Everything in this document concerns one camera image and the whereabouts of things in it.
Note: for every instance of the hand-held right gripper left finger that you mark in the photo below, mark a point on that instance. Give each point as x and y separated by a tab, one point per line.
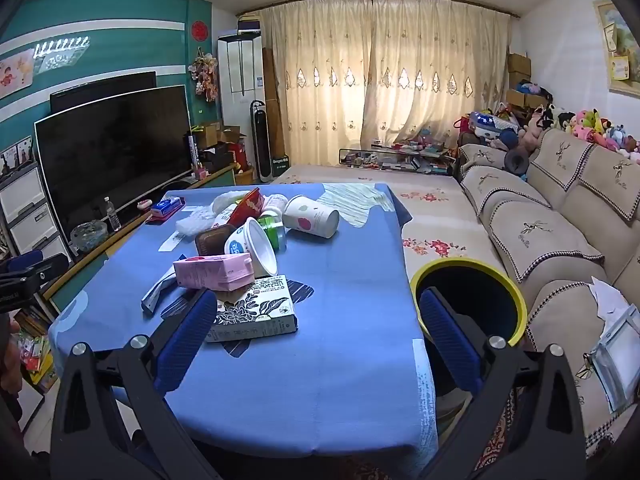
187	335

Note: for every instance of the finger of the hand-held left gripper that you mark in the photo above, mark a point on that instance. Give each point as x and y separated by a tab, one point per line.
35	266

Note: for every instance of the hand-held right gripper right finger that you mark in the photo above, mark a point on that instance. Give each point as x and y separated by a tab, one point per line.
450	340

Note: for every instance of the yellow rimmed dark trash bin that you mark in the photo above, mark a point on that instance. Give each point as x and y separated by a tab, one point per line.
475	300

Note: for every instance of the silver foil wrapper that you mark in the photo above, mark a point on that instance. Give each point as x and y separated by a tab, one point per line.
155	295

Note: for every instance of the pink drink carton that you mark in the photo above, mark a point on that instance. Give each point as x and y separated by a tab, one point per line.
215	271

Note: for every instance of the white floral print drink carton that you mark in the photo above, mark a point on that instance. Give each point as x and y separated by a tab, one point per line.
260	310

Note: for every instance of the brown plastic tray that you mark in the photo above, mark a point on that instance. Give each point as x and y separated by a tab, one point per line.
212	241

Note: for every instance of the white plastic tub blue label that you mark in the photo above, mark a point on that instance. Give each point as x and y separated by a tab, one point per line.
260	250

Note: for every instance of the clear container green rim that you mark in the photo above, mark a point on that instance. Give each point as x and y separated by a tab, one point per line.
275	232

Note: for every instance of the red snack packet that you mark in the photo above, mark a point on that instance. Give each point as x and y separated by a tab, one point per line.
247	206

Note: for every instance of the small white cup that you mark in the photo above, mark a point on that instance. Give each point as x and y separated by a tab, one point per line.
275	204

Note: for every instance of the white paper cup pink print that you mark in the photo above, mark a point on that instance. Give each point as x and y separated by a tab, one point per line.
310	217

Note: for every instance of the white plastic drawer unit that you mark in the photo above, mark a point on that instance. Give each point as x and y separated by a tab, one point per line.
30	210

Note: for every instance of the pile of colourful books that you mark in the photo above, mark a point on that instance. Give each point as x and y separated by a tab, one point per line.
35	355

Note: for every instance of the clear water bottle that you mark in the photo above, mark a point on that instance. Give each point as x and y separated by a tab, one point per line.
112	217

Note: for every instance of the dark patterned rug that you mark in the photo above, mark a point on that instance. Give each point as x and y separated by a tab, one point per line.
490	440

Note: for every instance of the flat red box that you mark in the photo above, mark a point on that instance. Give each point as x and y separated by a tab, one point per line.
155	220

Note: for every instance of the blue star tablecloth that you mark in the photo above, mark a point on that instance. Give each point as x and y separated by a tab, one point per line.
325	360

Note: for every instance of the large curved television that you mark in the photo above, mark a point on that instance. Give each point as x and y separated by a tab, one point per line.
110	160

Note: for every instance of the blue tissue pack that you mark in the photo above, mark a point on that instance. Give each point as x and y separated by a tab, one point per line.
167	205

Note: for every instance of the white papers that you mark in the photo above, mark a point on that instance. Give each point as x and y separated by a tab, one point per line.
610	297

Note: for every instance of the clear plastic zip bag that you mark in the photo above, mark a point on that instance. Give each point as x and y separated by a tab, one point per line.
615	360

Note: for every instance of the beige sectional sofa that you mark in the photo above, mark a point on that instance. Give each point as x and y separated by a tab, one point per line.
550	200

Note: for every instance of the glass coffee table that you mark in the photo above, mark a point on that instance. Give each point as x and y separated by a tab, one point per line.
400	157

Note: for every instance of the dark neck pillow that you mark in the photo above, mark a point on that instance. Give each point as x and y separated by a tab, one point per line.
515	161

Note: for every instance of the pile of open boxes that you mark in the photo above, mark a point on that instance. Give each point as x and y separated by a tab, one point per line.
215	145

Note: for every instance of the green cardboard box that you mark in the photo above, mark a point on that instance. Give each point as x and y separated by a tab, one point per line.
278	165

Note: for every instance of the black tower fan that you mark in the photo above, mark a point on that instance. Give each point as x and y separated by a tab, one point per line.
261	140

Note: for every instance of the artificial flower decoration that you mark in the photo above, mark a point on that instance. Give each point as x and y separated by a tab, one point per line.
204	75

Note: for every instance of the white standing air conditioner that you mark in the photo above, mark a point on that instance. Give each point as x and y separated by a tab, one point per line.
240	85

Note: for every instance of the row of plush toys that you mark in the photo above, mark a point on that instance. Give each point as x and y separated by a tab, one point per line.
590	125

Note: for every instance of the stack of cardboard boxes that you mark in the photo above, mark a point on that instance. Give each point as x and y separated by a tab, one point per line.
520	70

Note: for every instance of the beige embroidered curtains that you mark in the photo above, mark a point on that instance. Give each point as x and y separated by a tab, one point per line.
375	70

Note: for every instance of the dark flat box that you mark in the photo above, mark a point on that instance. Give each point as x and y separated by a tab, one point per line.
249	27

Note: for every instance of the framed flower painting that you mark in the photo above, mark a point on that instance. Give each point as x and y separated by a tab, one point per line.
617	45

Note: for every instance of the cartoon wall poster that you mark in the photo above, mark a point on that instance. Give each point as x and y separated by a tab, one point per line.
15	75

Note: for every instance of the red round wall ornament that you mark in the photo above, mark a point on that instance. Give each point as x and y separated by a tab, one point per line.
200	30

